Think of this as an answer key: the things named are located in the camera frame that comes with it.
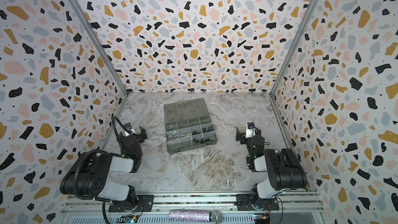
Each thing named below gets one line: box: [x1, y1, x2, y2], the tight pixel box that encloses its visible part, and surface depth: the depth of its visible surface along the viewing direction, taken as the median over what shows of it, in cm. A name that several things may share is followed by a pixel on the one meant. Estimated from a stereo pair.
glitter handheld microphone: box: [168, 210, 224, 224], surface depth 69 cm
